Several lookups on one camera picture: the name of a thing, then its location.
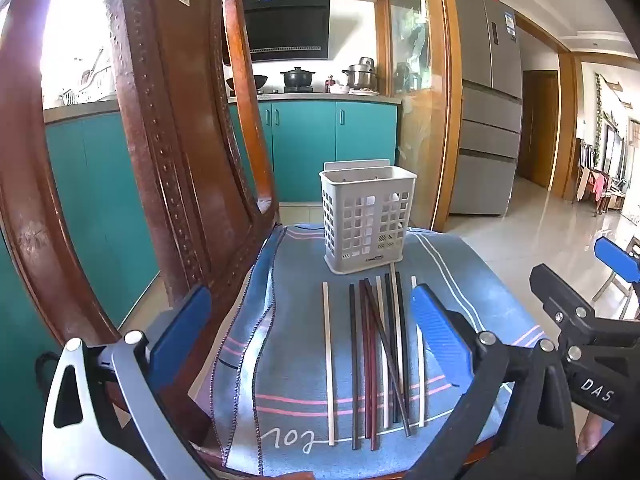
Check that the steel stockpot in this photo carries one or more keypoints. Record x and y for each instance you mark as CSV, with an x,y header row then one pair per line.
x,y
361,77

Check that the red-brown chopstick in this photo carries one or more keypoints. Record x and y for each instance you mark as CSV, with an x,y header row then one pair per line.
x,y
365,370
372,400

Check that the wood framed glass door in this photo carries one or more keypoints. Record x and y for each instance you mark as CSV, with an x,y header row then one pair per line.
x,y
410,110

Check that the green hanging vine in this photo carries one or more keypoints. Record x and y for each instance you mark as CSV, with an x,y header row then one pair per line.
x,y
599,110

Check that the clothes drying rack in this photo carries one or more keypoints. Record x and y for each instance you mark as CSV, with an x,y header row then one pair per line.
x,y
597,182

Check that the black chopstick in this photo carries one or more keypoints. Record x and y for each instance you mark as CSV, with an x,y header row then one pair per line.
x,y
402,360
389,360
389,305

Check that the red bottle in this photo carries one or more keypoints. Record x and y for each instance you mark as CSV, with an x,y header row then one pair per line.
x,y
329,84

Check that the black wok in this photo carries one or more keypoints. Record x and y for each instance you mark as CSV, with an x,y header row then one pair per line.
x,y
257,80

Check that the kitchen window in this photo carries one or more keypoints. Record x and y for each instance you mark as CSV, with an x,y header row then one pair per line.
x,y
75,35

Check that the black range hood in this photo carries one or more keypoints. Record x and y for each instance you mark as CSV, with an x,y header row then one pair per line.
x,y
285,25

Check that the grey kitchen countertop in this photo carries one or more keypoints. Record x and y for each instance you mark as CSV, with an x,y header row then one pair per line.
x,y
80,110

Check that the carved wooden chair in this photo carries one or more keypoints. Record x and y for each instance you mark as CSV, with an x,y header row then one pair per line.
x,y
190,135

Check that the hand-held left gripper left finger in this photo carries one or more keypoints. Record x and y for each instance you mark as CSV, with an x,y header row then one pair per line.
x,y
180,330

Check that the person's right hand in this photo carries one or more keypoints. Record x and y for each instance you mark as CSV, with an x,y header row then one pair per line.
x,y
592,435

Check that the white plastic utensil basket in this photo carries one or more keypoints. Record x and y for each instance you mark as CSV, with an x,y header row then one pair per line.
x,y
360,260

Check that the white bowl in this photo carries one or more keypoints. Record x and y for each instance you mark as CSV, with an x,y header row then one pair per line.
x,y
339,89

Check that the brown wooden door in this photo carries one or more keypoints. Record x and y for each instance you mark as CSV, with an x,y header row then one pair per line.
x,y
540,130

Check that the teal kitchen base cabinets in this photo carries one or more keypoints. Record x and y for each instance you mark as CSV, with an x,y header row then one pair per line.
x,y
305,145

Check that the grey refrigerator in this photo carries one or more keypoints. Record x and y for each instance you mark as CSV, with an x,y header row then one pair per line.
x,y
487,110

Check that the blue striped towel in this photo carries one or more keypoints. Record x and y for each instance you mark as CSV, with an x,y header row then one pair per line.
x,y
295,310

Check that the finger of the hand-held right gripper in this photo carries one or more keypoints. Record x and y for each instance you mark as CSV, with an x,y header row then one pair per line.
x,y
617,260
560,295

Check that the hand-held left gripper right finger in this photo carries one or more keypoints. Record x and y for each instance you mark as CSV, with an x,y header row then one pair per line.
x,y
440,325

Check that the black cooking pot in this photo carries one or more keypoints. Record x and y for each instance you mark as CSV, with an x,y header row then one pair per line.
x,y
297,79

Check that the dark brown chopstick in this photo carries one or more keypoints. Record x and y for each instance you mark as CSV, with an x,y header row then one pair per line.
x,y
353,360

